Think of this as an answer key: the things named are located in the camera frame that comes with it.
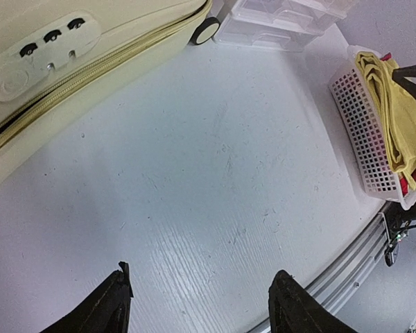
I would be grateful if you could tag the white plastic drawer organizer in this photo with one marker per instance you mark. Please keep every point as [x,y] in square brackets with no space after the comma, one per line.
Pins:
[282,25]

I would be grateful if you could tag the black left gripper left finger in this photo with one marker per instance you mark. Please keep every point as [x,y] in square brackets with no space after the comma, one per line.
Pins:
[105,309]

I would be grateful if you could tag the yellow garment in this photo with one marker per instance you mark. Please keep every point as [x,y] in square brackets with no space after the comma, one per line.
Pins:
[397,111]

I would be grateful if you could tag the white perforated plastic basket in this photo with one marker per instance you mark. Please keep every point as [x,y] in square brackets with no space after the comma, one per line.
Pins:
[363,125]

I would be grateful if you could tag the pale green hard-shell suitcase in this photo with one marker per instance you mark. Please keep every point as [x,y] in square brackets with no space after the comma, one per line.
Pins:
[59,58]

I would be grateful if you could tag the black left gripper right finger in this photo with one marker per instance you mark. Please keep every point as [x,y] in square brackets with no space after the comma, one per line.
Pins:
[292,309]

